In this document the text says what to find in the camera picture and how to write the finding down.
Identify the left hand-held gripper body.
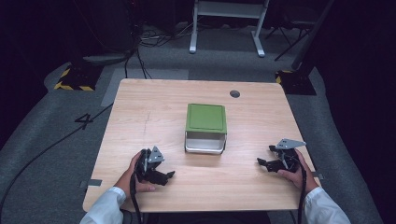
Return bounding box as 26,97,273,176
135,146,166,185

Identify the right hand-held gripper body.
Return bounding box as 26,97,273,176
268,138,307,174

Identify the person's right hand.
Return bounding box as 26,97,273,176
277,148,320,196

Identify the person's left hand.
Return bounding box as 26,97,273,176
114,150,157,199

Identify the green-topped white storage box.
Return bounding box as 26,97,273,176
184,103,229,155

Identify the black yellow striped stand base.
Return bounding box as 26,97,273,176
275,69,318,96
53,63,105,92

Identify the grey round stand base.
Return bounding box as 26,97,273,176
81,51,134,67

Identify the black slanted stand pole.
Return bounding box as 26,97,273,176
290,0,336,72

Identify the black tripod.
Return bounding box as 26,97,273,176
265,17,316,63

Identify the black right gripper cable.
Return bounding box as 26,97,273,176
297,157,308,224

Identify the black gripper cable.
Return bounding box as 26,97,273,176
129,172,144,224
297,157,308,224

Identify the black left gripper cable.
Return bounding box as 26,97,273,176
129,172,144,224

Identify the long black floor cable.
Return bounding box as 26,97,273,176
0,103,114,218

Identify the black cable bundle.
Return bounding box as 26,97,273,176
123,21,195,80

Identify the white metal table frame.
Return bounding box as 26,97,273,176
189,0,271,59

